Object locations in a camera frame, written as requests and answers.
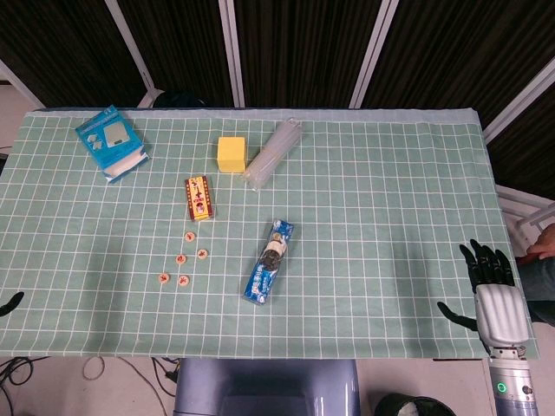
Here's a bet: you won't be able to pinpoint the clear glue stick bundle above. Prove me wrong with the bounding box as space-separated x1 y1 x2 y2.
241 119 304 192

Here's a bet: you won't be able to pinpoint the person leg dark jeans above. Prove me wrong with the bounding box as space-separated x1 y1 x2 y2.
518 255 555 327

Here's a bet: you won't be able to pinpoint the black floor cable bundle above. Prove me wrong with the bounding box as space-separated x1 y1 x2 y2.
0 355 53 387

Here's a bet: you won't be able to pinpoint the blue Oreo cookie pack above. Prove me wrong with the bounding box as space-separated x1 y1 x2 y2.
242 218 297 307

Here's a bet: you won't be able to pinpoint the dark ribbed partition panel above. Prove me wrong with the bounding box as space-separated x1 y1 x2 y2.
116 0 239 108
232 0 391 109
483 55 555 192
359 0 555 131
0 0 155 109

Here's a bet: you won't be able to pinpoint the white metal rack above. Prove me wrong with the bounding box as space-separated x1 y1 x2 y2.
496 184 555 257

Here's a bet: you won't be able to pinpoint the green checked tablecloth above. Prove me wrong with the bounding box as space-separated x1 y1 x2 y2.
0 107 541 361

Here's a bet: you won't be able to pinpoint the thin cable with plug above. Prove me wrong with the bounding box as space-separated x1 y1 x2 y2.
116 357 181 396

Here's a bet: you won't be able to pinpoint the black waste bin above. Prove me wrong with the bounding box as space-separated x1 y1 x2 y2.
373 393 456 416

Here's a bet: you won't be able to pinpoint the blue kitchen scale box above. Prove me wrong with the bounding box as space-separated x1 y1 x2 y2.
75 103 152 185

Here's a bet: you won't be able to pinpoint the red yellow card box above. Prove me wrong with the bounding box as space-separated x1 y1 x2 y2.
184 174 217 224

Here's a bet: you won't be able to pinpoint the bystander bare hand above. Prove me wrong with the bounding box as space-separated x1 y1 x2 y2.
526 224 555 261

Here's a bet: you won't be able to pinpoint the yellow sponge block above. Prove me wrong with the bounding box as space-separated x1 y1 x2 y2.
216 136 249 175

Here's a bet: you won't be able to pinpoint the blue-grey robot torso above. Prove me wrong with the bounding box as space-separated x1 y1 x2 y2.
173 358 362 416

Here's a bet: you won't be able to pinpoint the black chair behind table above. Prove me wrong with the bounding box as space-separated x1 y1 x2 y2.
153 89 209 109

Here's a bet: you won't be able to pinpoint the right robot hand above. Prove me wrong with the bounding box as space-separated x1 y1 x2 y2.
436 237 531 348

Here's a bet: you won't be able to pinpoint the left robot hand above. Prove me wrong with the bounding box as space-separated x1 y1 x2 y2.
0 290 25 318

